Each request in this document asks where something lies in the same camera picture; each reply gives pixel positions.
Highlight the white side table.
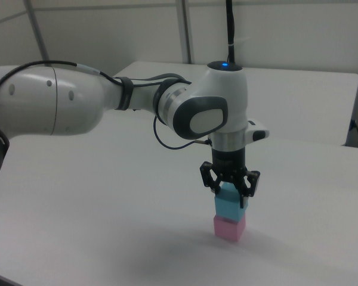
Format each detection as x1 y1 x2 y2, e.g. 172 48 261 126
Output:
112 60 358 147

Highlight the pink cube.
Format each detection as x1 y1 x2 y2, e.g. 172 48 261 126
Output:
212 214 246 243

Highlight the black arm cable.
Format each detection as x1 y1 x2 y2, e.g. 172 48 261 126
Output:
0 60 213 150

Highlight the blue cube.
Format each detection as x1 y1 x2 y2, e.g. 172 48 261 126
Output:
214 182 252 223

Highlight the grey upright wall post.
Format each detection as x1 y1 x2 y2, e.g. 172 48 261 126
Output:
175 0 196 64

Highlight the black camera stand pole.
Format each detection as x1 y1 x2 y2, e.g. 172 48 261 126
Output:
224 0 238 64

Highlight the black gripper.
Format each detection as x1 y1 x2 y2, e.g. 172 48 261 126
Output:
199 147 261 210

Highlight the grey slanted wall post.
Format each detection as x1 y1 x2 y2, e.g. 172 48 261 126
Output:
23 0 51 61

